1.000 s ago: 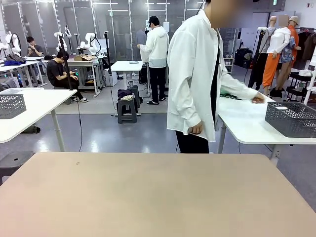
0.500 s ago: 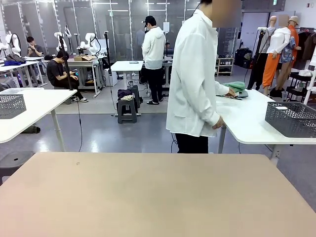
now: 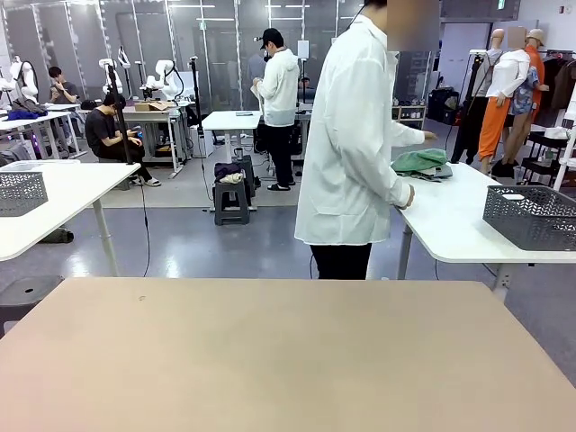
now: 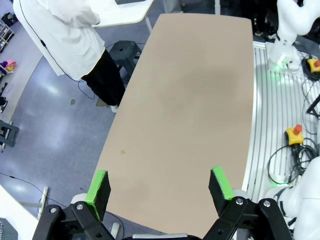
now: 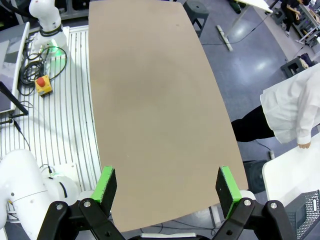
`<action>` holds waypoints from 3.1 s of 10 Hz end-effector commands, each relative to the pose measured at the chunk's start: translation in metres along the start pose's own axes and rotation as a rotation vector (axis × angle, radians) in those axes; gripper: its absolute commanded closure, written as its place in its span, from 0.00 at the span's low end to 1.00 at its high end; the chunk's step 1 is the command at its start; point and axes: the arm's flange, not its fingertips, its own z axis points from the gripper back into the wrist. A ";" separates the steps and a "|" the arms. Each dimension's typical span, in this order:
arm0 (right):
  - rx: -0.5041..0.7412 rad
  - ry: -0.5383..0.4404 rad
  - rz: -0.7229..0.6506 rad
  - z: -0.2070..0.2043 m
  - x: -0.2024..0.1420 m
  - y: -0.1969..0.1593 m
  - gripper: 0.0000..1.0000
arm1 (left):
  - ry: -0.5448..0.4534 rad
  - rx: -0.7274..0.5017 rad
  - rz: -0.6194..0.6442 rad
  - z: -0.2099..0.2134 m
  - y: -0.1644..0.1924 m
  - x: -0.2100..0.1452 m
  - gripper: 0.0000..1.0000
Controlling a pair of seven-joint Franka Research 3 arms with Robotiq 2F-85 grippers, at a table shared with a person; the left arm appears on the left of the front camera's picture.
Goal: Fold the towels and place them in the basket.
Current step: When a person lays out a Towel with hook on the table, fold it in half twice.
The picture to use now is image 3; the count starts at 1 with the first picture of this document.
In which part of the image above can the grey step stool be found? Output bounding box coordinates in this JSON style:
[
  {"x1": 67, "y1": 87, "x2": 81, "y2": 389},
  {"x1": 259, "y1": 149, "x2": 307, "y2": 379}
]
[{"x1": 212, "y1": 178, "x2": 251, "y2": 227}]

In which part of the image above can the man in white hoodie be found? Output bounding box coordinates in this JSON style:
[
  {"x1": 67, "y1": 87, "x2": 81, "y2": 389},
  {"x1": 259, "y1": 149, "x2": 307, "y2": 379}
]
[{"x1": 250, "y1": 27, "x2": 302, "y2": 193}]

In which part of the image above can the person's left forearm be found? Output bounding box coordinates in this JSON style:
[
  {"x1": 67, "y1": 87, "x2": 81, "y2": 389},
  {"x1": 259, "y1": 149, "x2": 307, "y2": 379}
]
[{"x1": 390, "y1": 119, "x2": 428, "y2": 148}]

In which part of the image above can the green towel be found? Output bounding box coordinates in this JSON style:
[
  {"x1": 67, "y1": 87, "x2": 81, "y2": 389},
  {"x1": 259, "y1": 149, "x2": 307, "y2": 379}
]
[{"x1": 390, "y1": 148, "x2": 450, "y2": 175}]

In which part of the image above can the grey perforated plastic basket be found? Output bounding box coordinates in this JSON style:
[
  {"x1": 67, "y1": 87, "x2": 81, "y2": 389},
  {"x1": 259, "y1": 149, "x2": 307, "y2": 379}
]
[
  {"x1": 481, "y1": 184, "x2": 576, "y2": 252},
  {"x1": 0, "y1": 170, "x2": 50, "y2": 218}
]

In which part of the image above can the grey jacket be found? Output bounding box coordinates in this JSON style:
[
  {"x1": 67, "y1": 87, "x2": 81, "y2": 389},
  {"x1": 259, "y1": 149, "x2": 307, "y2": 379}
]
[{"x1": 11, "y1": 97, "x2": 50, "y2": 116}]

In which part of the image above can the wooden shelf unit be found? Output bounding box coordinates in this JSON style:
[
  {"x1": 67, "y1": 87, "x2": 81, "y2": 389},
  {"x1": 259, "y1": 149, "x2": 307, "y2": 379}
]
[{"x1": 390, "y1": 104, "x2": 428, "y2": 132}]

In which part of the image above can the white computer tower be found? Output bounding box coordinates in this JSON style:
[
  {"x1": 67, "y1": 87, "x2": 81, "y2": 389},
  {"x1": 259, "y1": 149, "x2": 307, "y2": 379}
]
[{"x1": 196, "y1": 127, "x2": 215, "y2": 158}]

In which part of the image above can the black tripod with white box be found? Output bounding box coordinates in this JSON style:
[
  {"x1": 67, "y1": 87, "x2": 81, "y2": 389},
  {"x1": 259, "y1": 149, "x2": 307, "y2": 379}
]
[{"x1": 449, "y1": 49, "x2": 490, "y2": 166}]

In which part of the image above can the clothes rack with dark clothes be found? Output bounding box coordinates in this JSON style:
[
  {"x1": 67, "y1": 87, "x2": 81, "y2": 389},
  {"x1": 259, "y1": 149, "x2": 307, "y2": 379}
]
[{"x1": 537, "y1": 48, "x2": 576, "y2": 130}]

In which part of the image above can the man in black t-shirt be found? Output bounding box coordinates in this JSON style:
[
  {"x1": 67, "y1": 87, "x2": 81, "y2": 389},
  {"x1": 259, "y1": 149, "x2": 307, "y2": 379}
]
[{"x1": 84, "y1": 92, "x2": 162, "y2": 188}]

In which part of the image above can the man in grey t-shirt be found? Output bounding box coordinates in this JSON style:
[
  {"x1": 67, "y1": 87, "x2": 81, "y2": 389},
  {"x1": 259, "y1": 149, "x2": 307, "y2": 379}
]
[{"x1": 48, "y1": 66, "x2": 82, "y2": 105}]

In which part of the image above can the grey robot workbench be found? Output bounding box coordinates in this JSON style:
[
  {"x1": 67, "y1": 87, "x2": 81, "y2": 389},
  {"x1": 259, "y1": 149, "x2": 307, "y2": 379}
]
[{"x1": 121, "y1": 105, "x2": 193, "y2": 179}]

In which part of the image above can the person's right forearm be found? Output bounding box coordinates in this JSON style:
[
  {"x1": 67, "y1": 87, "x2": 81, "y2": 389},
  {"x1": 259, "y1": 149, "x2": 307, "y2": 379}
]
[{"x1": 359, "y1": 134, "x2": 416, "y2": 209}]

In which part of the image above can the black floor cable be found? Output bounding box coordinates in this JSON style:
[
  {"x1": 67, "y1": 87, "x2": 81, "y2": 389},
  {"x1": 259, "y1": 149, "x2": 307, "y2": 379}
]
[{"x1": 139, "y1": 177, "x2": 152, "y2": 278}]

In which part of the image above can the mannequin with white blouse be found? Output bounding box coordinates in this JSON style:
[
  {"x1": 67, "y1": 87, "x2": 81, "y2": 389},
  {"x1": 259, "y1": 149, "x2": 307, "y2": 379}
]
[{"x1": 487, "y1": 25, "x2": 535, "y2": 168}]

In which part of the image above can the person in white shirt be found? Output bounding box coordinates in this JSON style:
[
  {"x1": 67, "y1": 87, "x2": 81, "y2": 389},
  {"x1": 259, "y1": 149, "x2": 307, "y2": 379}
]
[{"x1": 294, "y1": 0, "x2": 438, "y2": 281}]

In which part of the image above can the black luggage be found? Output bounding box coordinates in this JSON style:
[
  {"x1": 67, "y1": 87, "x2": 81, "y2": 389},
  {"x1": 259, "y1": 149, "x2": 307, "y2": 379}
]
[{"x1": 426, "y1": 87, "x2": 461, "y2": 125}]

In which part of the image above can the black utility cart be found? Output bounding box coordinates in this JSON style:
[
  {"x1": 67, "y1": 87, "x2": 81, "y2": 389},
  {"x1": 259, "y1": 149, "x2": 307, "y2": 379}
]
[{"x1": 517, "y1": 128, "x2": 576, "y2": 186}]

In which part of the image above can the mannequin with beige hat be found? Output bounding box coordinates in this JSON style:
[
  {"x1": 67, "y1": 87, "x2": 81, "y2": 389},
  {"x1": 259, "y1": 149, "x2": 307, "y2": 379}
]
[{"x1": 524, "y1": 27, "x2": 551, "y2": 118}]

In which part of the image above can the black stool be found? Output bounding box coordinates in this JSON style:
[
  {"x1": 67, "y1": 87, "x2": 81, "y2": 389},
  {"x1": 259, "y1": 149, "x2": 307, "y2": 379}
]
[{"x1": 237, "y1": 155, "x2": 261, "y2": 202}]

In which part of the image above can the cardboard box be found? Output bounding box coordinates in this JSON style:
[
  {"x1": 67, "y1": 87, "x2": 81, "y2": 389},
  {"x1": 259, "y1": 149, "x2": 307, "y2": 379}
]
[{"x1": 133, "y1": 100, "x2": 176, "y2": 113}]

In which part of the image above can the grey plastic stool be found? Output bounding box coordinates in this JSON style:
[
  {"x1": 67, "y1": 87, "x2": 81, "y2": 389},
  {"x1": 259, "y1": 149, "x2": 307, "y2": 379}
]
[{"x1": 0, "y1": 274, "x2": 65, "y2": 338}]

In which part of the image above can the white desk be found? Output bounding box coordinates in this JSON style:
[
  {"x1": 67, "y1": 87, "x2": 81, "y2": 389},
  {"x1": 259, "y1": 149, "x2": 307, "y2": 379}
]
[
  {"x1": 201, "y1": 110, "x2": 263, "y2": 212},
  {"x1": 0, "y1": 103, "x2": 85, "y2": 161}
]

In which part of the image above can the pile of dark clothes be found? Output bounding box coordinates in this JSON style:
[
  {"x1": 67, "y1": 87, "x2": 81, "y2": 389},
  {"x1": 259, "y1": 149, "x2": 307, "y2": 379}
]
[{"x1": 213, "y1": 161, "x2": 247, "y2": 185}]

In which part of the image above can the translucent plastic bin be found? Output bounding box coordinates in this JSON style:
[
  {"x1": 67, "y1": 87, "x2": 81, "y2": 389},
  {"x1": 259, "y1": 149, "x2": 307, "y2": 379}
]
[{"x1": 0, "y1": 158, "x2": 82, "y2": 174}]

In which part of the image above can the mannequin with orange trousers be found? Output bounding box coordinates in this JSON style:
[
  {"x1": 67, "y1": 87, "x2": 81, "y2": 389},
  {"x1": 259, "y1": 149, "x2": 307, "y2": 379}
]
[{"x1": 477, "y1": 27, "x2": 513, "y2": 163}]

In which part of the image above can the white ladder frame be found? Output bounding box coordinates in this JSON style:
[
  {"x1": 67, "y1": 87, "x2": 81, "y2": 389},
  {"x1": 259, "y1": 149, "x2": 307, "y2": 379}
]
[{"x1": 552, "y1": 121, "x2": 576, "y2": 193}]

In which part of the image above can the black light stand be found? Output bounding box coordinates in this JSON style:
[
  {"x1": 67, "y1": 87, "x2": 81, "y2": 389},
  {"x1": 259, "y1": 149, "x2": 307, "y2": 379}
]
[{"x1": 189, "y1": 56, "x2": 203, "y2": 158}]

